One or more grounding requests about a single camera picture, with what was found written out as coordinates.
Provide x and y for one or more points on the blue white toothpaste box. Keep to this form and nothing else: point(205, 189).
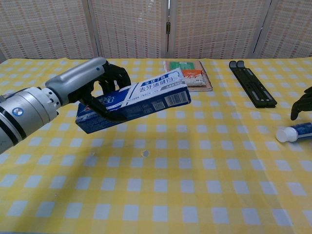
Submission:
point(151, 97)

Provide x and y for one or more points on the orange white snack packet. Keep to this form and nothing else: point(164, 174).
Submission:
point(195, 78)

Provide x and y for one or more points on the yellow white checked tablecloth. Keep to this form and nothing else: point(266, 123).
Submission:
point(170, 170)

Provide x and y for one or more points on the metal screen hinge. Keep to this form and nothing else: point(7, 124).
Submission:
point(168, 26)

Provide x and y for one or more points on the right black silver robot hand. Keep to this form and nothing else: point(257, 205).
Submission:
point(303, 102)

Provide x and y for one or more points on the white blue toothpaste tube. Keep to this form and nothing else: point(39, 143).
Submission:
point(296, 131)

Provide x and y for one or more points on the black folding laptop stand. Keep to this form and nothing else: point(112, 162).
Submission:
point(253, 85)

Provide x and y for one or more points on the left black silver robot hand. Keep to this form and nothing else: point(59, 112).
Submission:
point(73, 78)

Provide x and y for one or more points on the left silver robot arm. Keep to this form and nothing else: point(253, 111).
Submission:
point(24, 114)

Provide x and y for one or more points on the brown spiral notebook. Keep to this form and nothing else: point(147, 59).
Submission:
point(207, 83)

